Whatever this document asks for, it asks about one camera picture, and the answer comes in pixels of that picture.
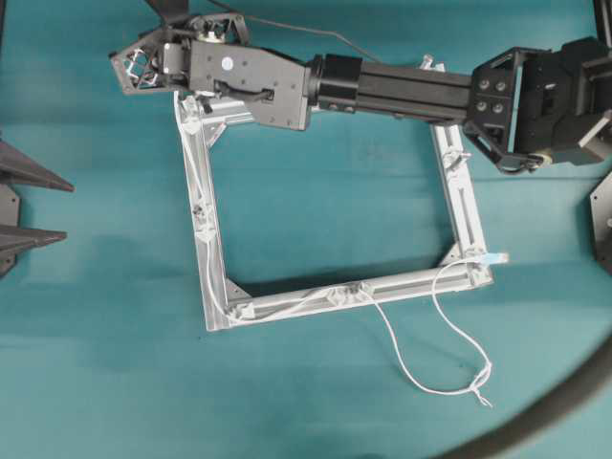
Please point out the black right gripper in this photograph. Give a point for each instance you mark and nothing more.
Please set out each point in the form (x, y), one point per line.
(160, 60)

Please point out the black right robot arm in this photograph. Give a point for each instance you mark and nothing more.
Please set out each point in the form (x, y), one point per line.
(523, 109)

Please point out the aluminium rectangular pin frame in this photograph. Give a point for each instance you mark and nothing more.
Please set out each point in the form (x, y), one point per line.
(354, 210)

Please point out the black vertical frame post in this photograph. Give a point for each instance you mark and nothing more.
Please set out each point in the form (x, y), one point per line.
(603, 20)

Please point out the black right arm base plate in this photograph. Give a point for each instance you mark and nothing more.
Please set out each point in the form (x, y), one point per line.
(600, 204)

